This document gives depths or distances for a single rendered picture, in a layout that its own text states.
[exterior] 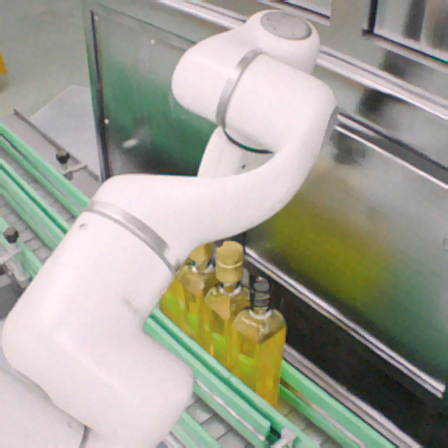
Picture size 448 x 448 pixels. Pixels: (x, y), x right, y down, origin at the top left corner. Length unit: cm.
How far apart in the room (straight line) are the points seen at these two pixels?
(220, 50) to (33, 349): 28
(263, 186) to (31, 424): 25
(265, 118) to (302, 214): 39
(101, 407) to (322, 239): 52
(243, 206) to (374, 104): 30
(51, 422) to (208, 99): 29
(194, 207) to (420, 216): 35
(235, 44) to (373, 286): 43
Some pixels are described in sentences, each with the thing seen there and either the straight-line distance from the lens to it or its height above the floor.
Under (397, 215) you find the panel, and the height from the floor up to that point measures 124.
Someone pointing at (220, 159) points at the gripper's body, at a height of 134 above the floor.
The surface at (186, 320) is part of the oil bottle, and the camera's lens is 94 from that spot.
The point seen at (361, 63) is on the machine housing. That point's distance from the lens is 73.
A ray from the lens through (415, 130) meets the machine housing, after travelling 69.
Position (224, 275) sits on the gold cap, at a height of 113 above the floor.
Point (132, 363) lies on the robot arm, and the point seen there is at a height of 136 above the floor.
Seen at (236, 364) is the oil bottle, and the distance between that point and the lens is 89.
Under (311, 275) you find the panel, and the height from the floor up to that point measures 106.
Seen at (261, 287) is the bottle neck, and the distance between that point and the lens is 80.
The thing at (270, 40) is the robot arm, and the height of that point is 148.
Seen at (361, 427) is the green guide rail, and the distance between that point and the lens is 87.
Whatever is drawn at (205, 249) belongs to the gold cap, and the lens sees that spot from 83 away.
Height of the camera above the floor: 169
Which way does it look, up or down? 39 degrees down
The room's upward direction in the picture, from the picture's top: straight up
